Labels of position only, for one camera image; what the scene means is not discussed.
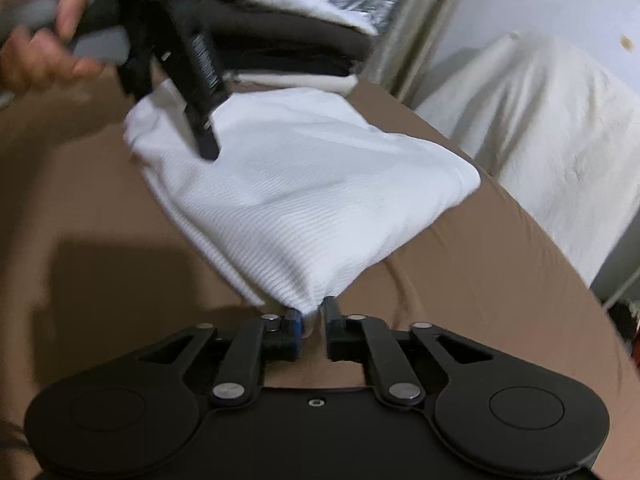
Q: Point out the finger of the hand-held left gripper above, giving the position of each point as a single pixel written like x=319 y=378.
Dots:
x=137 y=80
x=205 y=110

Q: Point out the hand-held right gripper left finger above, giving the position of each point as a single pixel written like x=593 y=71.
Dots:
x=296 y=327

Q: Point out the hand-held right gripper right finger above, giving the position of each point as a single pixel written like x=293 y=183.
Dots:
x=330 y=320

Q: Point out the white hoodie with green trim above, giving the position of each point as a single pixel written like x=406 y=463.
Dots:
x=300 y=185

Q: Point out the folded black garment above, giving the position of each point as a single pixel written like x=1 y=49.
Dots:
x=300 y=66

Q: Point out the beige curtain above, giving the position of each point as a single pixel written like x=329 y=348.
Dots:
x=420 y=35

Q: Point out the white cover cloth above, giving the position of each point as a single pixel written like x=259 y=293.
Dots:
x=550 y=135

